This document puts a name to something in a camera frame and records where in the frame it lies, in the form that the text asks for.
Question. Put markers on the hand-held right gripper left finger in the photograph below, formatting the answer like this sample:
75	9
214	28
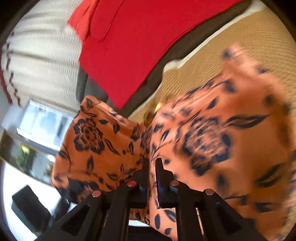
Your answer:
144	172

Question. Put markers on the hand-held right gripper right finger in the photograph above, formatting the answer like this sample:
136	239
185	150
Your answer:
160	172

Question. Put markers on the orange floral blouse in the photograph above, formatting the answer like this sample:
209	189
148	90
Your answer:
104	143

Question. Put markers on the brown leather sofa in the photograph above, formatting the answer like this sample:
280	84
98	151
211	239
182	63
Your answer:
150	88

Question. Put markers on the black object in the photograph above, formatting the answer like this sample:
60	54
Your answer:
32	206

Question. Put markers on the red blanket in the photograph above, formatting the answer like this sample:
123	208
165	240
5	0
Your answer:
129	46

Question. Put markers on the beige dotted curtain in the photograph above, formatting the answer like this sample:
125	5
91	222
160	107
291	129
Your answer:
46	58

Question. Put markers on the woven bamboo mat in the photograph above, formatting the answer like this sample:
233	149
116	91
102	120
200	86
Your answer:
242	39

